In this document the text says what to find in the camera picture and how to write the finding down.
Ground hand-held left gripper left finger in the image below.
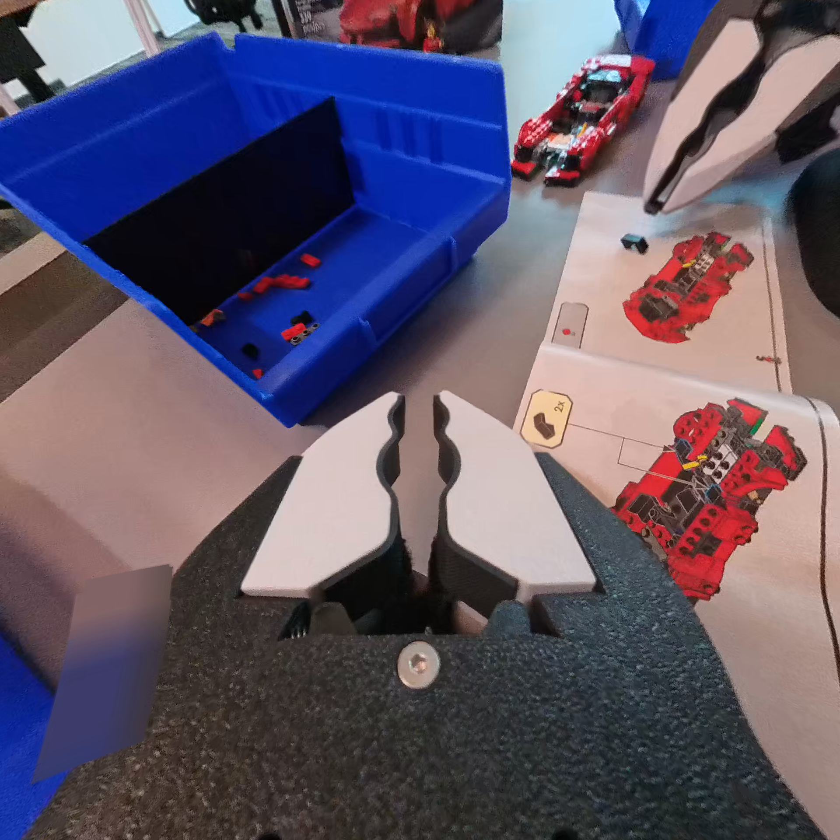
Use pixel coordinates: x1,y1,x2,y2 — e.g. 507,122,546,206
239,392,414,618

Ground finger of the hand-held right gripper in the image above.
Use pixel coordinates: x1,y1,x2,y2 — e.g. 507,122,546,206
655,34,840,214
643,16,767,212

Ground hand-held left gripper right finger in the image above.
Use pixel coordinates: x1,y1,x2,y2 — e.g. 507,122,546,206
428,390,598,619

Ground red toy brick car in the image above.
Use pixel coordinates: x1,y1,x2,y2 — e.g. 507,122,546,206
511,54,657,188

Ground toy car instruction booklet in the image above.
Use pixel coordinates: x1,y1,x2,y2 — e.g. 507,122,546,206
513,190,840,840

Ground loose small toy bricks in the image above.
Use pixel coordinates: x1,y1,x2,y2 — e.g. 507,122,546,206
190,252,324,382

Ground large blue plastic bin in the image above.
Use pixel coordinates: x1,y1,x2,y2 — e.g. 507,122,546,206
0,31,513,429

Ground toy car set box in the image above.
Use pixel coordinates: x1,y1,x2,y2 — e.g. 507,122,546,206
272,0,505,55

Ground black bin divider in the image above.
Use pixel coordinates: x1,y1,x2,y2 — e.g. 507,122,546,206
85,97,357,328

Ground black office chair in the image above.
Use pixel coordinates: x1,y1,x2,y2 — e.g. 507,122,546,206
182,0,265,34

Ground white desk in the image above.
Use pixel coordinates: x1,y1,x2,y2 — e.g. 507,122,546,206
121,0,164,59

